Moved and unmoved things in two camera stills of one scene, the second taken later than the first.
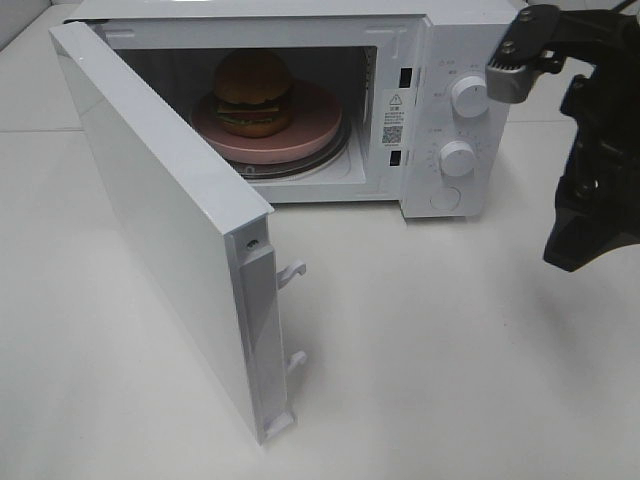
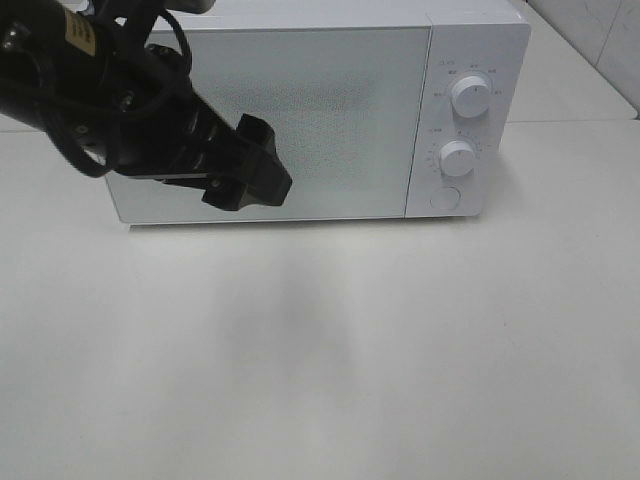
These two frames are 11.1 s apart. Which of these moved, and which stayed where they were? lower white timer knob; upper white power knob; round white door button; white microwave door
Moved: white microwave door
Stayed: upper white power knob; lower white timer knob; round white door button
